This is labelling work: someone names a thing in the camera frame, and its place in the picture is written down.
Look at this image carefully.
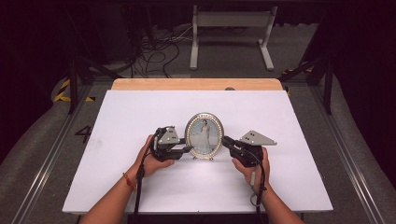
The person's right hand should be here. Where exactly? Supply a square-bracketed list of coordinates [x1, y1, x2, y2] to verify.
[232, 147, 271, 196]

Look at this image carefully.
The aluminium floor rail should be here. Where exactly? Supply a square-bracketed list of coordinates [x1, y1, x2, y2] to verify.
[10, 83, 94, 224]
[311, 85, 388, 224]

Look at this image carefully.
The red string bracelet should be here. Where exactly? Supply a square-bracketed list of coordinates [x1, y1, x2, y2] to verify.
[122, 172, 137, 192]

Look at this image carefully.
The black metal stand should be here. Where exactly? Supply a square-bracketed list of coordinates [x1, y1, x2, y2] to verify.
[64, 6, 124, 116]
[278, 55, 336, 116]

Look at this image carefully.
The tangle of floor cables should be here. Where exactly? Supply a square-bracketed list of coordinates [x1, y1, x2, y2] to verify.
[130, 26, 194, 78]

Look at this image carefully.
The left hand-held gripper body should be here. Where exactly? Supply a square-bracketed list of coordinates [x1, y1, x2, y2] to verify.
[151, 125, 185, 162]

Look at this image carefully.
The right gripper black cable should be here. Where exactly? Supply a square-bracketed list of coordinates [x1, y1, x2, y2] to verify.
[249, 153, 269, 224]

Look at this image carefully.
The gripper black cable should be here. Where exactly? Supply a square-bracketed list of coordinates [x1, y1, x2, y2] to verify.
[249, 153, 269, 224]
[133, 128, 164, 224]

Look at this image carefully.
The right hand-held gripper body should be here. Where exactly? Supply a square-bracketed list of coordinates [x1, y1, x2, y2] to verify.
[230, 130, 278, 169]

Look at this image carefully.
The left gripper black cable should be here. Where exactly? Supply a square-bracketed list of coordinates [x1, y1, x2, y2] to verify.
[133, 128, 164, 224]

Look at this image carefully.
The white metal table frame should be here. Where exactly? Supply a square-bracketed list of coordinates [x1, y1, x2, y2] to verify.
[190, 5, 278, 72]

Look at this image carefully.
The oval silver photo frame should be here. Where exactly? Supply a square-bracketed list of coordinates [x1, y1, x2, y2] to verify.
[184, 112, 225, 161]

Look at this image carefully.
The person's left hand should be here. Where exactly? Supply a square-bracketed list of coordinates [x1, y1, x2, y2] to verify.
[134, 133, 176, 179]

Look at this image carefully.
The white table board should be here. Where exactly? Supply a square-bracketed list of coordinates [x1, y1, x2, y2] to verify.
[62, 90, 334, 215]

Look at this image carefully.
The yellow black floor tape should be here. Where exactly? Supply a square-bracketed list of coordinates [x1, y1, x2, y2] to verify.
[53, 78, 96, 103]

